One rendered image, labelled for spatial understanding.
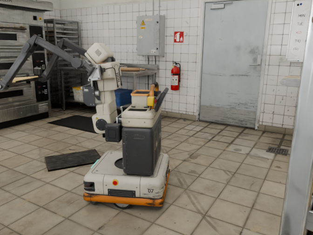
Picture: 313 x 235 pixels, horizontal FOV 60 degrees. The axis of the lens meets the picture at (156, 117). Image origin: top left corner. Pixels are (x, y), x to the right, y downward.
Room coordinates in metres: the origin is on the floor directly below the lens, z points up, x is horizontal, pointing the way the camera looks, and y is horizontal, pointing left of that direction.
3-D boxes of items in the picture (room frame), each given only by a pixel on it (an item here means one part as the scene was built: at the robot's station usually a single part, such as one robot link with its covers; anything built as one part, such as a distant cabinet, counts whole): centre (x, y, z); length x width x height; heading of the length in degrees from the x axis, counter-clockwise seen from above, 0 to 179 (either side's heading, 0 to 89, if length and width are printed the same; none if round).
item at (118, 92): (5.22, 0.74, 0.36); 0.47 x 0.38 x 0.26; 151
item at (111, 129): (2.24, 0.41, 0.61); 0.28 x 0.27 x 0.25; 172
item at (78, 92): (5.65, 1.47, 0.36); 0.47 x 0.39 x 0.26; 148
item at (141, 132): (2.26, 0.14, 0.59); 0.55 x 0.34 x 0.83; 172
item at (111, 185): (2.27, 0.23, 0.16); 0.67 x 0.64 x 0.25; 82
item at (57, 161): (2.97, 0.97, 0.02); 0.60 x 0.40 x 0.03; 117
